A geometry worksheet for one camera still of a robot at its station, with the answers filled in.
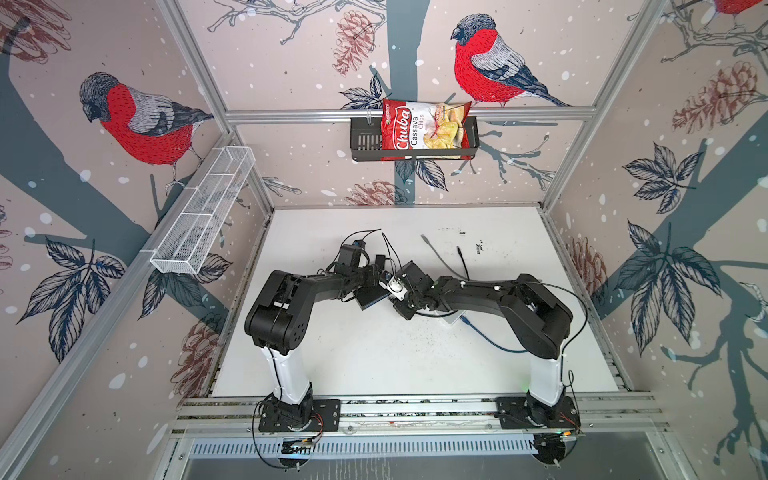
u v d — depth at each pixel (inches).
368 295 37.4
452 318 34.7
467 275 39.1
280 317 19.9
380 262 40.7
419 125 34.6
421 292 28.3
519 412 28.7
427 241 43.5
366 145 37.2
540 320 19.5
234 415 29.8
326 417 28.8
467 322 35.2
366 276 35.1
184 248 27.7
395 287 32.7
